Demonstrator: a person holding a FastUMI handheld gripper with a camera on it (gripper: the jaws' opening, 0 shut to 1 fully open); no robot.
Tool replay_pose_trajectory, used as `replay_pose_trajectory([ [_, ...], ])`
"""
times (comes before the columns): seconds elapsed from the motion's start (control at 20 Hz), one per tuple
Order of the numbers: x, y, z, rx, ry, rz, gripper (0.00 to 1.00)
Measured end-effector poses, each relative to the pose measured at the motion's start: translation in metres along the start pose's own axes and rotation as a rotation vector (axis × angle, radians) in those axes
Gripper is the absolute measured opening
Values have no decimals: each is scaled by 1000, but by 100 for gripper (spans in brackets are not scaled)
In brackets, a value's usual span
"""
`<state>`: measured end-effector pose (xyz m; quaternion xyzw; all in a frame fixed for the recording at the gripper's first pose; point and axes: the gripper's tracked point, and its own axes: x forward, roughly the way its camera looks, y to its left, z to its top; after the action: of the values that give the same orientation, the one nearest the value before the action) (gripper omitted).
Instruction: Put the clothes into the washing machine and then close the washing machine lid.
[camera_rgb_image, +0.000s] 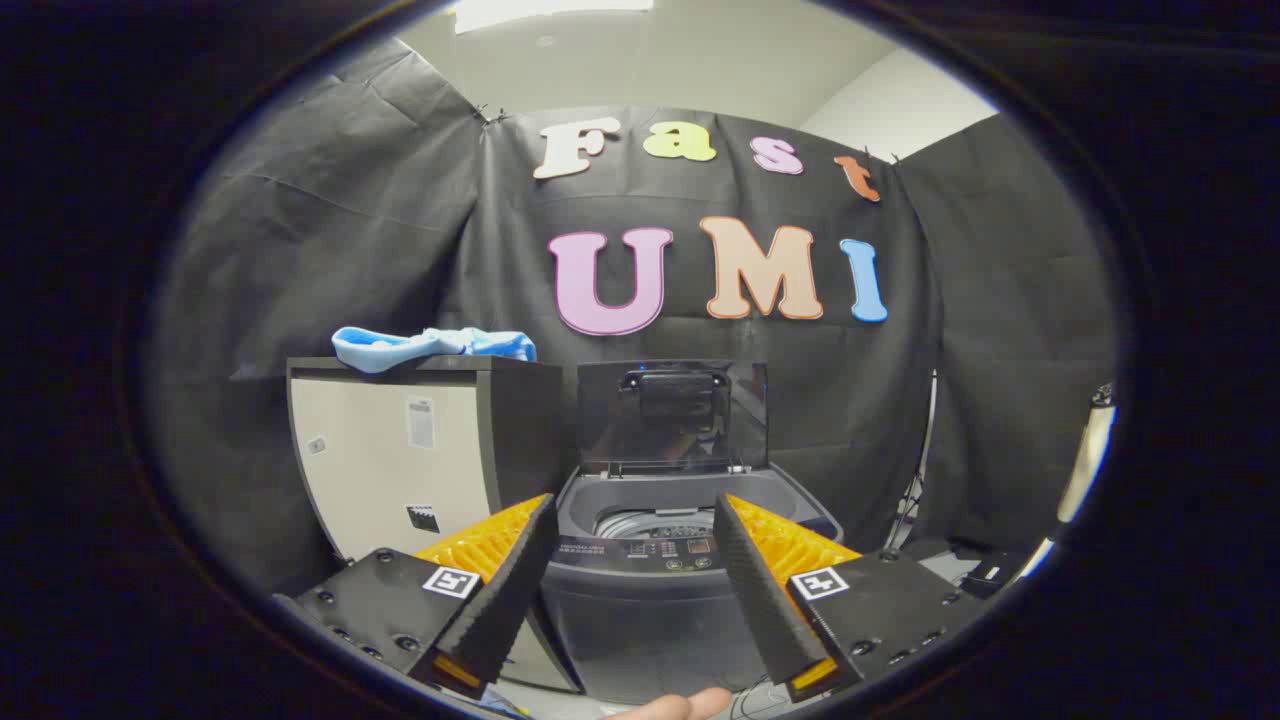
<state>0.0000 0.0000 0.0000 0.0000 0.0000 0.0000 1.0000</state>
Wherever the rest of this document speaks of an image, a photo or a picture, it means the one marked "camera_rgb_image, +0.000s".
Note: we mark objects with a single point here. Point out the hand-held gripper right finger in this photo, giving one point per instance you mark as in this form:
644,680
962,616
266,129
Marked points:
765,600

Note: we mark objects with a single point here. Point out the dark grey washing machine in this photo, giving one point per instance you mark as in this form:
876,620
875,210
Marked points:
640,620

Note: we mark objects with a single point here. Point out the white curved object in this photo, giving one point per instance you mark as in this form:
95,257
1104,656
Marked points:
1090,460

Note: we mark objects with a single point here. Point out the light blue cloth garment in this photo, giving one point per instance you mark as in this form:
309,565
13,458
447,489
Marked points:
420,347

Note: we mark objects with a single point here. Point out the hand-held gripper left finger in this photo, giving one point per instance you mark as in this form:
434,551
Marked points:
500,600

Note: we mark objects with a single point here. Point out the metal tripod stand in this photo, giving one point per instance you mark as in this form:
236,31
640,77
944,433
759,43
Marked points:
912,490

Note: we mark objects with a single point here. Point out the beige and dark cabinet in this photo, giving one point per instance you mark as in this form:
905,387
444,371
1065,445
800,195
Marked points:
380,470

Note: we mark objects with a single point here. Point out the small black device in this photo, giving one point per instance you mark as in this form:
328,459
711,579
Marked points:
992,573

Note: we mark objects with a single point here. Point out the black backdrop cloth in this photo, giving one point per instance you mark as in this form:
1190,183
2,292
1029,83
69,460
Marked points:
400,250

